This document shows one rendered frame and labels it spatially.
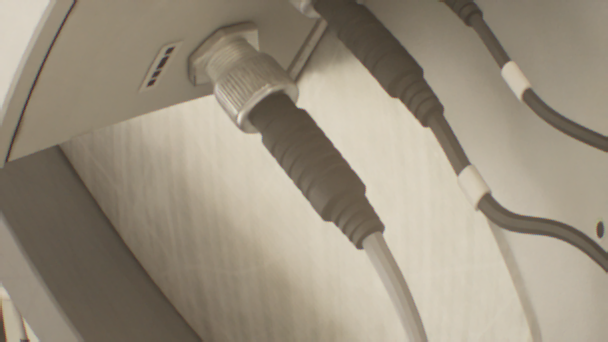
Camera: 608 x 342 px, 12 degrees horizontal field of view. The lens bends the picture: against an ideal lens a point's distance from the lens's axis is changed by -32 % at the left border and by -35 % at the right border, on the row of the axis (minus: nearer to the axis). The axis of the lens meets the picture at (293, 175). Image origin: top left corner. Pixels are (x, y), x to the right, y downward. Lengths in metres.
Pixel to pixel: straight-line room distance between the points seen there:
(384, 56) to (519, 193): 0.05
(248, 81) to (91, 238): 0.12
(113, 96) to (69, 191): 0.12
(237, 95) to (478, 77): 0.06
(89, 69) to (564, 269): 0.13
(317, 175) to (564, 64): 0.08
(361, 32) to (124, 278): 0.15
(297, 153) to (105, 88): 0.05
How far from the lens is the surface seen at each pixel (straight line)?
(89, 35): 0.83
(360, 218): 0.85
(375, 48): 0.84
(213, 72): 0.88
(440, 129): 0.83
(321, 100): 0.91
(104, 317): 0.95
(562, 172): 0.84
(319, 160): 0.86
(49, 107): 0.85
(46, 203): 0.97
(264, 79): 0.87
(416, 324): 0.85
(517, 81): 0.80
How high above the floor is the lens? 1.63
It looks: 9 degrees down
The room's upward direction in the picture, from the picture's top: 5 degrees counter-clockwise
